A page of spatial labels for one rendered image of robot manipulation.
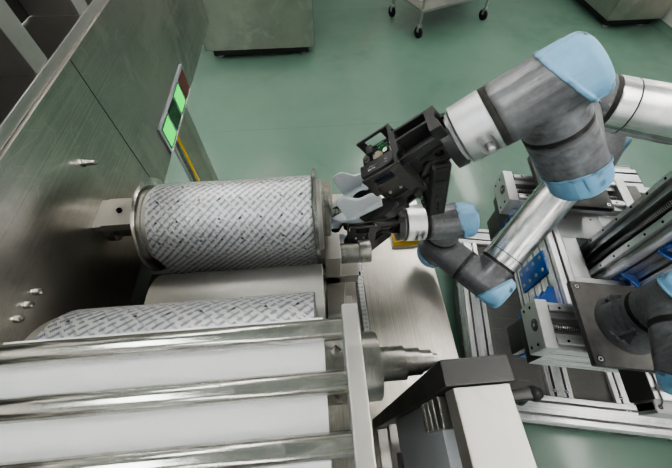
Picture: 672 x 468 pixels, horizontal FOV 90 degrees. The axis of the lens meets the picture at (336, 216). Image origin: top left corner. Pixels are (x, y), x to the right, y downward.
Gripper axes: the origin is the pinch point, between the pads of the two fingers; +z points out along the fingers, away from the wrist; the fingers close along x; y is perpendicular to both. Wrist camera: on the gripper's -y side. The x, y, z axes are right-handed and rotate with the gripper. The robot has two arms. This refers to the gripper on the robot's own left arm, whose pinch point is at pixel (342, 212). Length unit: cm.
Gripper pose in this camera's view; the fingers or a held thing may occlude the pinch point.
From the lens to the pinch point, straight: 52.8
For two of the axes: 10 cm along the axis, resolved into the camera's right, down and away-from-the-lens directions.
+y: -6.4, -4.0, -6.6
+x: 0.8, 8.2, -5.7
